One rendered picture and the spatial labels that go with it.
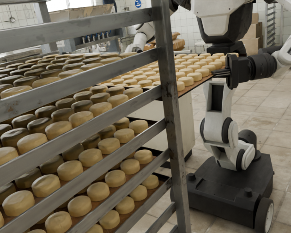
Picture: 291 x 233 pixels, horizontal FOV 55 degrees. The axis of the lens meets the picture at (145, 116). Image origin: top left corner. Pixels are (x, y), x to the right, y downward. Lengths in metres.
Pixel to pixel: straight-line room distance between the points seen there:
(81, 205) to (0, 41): 0.36
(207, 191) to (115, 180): 1.13
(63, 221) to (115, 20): 0.41
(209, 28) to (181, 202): 0.93
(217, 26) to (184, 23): 5.09
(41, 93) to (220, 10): 1.12
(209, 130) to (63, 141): 1.13
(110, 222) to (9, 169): 0.32
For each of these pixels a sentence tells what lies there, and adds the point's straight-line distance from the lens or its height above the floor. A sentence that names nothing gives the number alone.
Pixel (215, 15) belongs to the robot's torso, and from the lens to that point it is 1.47.
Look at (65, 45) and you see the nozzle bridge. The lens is 2.22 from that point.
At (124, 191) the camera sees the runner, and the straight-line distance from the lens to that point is 0.66.
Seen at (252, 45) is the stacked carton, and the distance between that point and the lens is 5.55.
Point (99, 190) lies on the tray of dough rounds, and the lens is 0.66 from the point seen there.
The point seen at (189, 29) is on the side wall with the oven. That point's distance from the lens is 6.51.
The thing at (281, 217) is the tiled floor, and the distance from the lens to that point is 1.92.
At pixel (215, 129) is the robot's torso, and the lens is 1.53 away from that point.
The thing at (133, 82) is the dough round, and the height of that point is 1.02.
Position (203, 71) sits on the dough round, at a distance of 0.99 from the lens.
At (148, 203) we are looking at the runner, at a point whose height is 0.78.
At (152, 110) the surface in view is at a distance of 2.13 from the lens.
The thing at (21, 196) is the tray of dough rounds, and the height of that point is 0.97.
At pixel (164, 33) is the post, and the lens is 0.66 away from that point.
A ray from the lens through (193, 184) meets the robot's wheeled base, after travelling 1.78.
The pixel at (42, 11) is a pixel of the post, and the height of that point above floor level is 1.28.
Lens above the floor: 1.25
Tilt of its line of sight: 21 degrees down
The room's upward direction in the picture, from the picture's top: 8 degrees counter-clockwise
